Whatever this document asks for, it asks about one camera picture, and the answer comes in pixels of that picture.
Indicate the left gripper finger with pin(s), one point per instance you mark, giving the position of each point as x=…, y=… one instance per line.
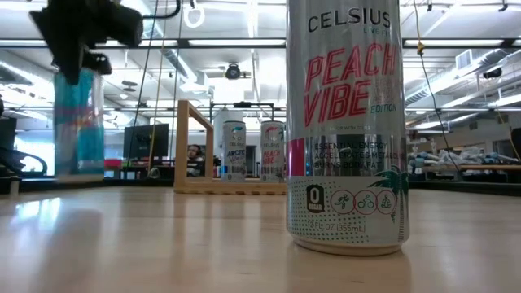
x=73, y=65

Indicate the blue slim energy drink can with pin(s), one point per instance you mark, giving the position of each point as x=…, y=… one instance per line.
x=79, y=138

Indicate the Arctic Vibe Celsius can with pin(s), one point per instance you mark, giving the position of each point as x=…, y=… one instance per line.
x=234, y=154

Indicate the Peach Vibe Celsius can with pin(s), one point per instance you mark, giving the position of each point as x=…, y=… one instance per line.
x=272, y=154
x=346, y=122

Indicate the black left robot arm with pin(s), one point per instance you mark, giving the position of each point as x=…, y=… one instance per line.
x=6, y=158

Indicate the wooden slatted shelf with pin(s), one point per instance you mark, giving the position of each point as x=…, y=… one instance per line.
x=182, y=142

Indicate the black television screen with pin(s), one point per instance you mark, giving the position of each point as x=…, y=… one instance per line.
x=142, y=142

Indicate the red storage bin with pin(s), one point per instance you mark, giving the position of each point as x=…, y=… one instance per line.
x=112, y=163

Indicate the person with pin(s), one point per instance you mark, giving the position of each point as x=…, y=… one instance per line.
x=195, y=156

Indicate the white air vent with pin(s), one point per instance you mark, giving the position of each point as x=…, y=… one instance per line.
x=464, y=59

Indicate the cluttered wooden workbench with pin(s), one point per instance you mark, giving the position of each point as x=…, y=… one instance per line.
x=468, y=167

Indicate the black ceiling-mounted device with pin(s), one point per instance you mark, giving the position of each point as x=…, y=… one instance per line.
x=492, y=73

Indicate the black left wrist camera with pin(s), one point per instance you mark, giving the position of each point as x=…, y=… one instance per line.
x=124, y=24

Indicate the black ceiling camera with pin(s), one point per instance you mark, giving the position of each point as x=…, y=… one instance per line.
x=233, y=72

